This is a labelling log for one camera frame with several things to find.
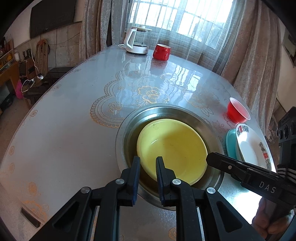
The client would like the large oval patterned plate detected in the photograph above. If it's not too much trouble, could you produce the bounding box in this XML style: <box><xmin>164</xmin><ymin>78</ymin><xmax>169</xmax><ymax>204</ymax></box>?
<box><xmin>235</xmin><ymin>123</ymin><xmax>272</xmax><ymax>171</ymax></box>

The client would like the yellow plastic bowl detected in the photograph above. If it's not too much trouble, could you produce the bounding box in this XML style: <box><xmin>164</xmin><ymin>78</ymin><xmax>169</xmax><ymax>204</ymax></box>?
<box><xmin>137</xmin><ymin>118</ymin><xmax>208</xmax><ymax>185</ymax></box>

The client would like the red plastic bowl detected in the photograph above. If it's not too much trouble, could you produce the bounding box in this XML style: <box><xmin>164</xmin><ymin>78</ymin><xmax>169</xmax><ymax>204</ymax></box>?
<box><xmin>227</xmin><ymin>97</ymin><xmax>251</xmax><ymax>123</ymax></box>

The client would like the person right hand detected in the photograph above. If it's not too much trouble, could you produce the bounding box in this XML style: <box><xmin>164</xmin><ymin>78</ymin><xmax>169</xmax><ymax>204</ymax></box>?
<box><xmin>251</xmin><ymin>197</ymin><xmax>295</xmax><ymax>237</ymax></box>

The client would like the teal round plate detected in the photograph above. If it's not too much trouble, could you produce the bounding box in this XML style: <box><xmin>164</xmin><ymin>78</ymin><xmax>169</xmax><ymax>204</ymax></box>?
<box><xmin>226</xmin><ymin>129</ymin><xmax>243</xmax><ymax>161</ymax></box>

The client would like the right beige curtain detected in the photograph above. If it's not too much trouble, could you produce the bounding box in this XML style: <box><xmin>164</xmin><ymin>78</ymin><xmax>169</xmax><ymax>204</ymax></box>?
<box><xmin>222</xmin><ymin>1</ymin><xmax>281</xmax><ymax>133</ymax></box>

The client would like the beige curtain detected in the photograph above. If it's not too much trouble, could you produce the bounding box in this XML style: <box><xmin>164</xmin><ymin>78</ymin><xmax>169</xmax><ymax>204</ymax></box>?
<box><xmin>79</xmin><ymin>0</ymin><xmax>128</xmax><ymax>62</ymax></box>
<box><xmin>222</xmin><ymin>1</ymin><xmax>281</xmax><ymax>133</ymax></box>

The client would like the red mug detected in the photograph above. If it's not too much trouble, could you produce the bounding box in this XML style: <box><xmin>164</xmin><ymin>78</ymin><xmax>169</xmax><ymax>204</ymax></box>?
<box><xmin>152</xmin><ymin>44</ymin><xmax>171</xmax><ymax>61</ymax></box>

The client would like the white glass electric kettle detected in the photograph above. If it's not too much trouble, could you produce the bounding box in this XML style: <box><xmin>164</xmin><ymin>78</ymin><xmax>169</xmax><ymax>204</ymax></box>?
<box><xmin>119</xmin><ymin>25</ymin><xmax>152</xmax><ymax>55</ymax></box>

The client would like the sheer white window curtain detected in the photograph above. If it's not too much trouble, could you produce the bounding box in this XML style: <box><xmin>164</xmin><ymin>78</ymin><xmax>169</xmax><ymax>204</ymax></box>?
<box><xmin>126</xmin><ymin>0</ymin><xmax>244</xmax><ymax>74</ymax></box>

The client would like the left beige curtain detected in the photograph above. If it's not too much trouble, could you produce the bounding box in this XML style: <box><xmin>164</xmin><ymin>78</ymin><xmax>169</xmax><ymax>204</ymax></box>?
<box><xmin>79</xmin><ymin>0</ymin><xmax>128</xmax><ymax>62</ymax></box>

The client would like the wooden folding chair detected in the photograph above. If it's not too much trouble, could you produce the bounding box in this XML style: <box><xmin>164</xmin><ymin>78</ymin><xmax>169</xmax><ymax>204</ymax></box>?
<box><xmin>35</xmin><ymin>39</ymin><xmax>50</xmax><ymax>76</ymax></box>

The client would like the wooden shelf cabinet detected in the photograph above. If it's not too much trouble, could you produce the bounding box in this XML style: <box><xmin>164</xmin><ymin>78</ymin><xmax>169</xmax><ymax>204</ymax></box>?
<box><xmin>1</xmin><ymin>39</ymin><xmax>20</xmax><ymax>113</ymax></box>

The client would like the wall electrical box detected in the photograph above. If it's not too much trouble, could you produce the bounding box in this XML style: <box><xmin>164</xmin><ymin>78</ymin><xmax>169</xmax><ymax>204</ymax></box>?
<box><xmin>282</xmin><ymin>29</ymin><xmax>295</xmax><ymax>66</ymax></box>

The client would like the wall mounted black television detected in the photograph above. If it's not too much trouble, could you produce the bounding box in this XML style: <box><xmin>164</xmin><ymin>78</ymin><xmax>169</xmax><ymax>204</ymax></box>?
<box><xmin>30</xmin><ymin>0</ymin><xmax>76</xmax><ymax>39</ymax></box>

